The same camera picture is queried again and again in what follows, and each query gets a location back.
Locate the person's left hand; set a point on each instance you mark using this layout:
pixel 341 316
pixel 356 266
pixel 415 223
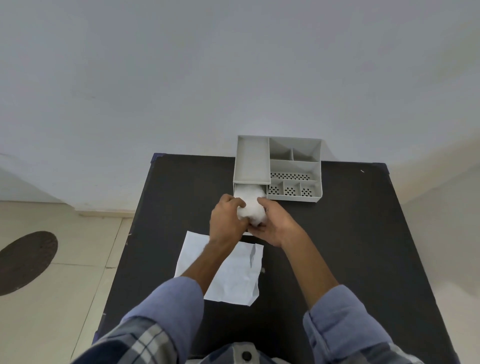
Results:
pixel 225 225

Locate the person's right hand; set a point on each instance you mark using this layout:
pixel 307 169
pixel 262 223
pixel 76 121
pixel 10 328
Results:
pixel 279 228

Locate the bundle of clear plastic gloves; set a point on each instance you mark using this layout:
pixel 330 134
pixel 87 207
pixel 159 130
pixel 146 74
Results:
pixel 252 208

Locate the white paper glove packet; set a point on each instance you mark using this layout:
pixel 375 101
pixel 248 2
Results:
pixel 236 273

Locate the grey plastic desk organizer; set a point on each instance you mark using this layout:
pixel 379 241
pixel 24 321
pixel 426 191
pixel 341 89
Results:
pixel 251 157

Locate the person's right forearm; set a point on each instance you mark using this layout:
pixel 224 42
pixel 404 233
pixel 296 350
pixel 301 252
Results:
pixel 311 270

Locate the person's left forearm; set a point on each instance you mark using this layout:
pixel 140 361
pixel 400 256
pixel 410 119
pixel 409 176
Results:
pixel 210 262

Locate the dark round floor cover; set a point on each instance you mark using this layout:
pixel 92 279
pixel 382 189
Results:
pixel 26 262

